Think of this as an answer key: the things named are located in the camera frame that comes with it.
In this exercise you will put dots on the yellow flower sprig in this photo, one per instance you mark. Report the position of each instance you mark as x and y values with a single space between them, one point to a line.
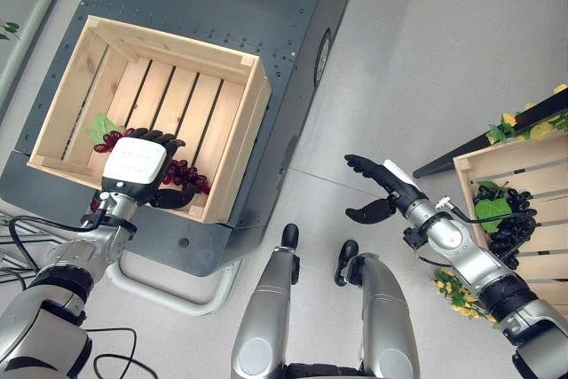
457 292

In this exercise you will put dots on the silver right robot leg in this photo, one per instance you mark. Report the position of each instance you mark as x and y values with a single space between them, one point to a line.
381 308

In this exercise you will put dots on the red grape bunch with leaf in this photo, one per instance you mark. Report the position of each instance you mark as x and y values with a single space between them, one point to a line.
184 175

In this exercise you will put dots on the dark grey metal cart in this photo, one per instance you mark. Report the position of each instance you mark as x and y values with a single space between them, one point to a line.
248 6

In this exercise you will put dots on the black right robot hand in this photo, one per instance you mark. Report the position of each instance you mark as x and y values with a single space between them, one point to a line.
381 175

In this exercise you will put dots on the yellow flower garland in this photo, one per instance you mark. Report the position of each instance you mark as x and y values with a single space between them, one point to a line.
532 128

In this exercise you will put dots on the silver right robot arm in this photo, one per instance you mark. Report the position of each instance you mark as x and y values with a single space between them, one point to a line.
483 263

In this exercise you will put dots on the black grape bunch with leaf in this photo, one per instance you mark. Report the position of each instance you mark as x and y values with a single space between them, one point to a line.
510 219

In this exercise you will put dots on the empty-slatted wooden crate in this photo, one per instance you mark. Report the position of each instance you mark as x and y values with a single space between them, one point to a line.
155 117

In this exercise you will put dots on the silver left robot leg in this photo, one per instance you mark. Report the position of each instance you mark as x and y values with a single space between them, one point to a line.
270 308

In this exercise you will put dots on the wooden crate with grapes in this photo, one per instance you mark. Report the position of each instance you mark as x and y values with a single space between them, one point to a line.
541 228

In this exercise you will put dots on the black shelf board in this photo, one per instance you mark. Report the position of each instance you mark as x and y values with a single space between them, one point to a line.
501 137

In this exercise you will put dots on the grey-green wall rail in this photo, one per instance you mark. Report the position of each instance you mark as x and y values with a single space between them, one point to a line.
33 24

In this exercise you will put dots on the silver robot leg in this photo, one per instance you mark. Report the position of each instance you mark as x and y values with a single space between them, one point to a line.
381 308
270 308

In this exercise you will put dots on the green plant leaf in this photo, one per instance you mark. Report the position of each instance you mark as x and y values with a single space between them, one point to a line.
10 29

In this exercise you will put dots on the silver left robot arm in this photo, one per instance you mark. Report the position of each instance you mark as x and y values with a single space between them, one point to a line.
62 286

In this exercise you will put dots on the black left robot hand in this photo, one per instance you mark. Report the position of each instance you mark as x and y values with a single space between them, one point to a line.
135 161

